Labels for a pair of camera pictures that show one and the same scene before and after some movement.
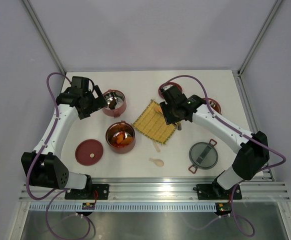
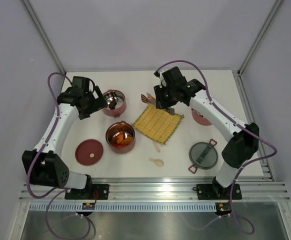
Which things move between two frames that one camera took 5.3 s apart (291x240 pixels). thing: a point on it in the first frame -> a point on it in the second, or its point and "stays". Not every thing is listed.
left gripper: (96, 105) stays
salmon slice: (158, 109) -> (147, 99)
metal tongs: (178, 125) -> (171, 109)
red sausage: (116, 145) stays
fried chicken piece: (127, 140) stays
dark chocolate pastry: (112, 104) stays
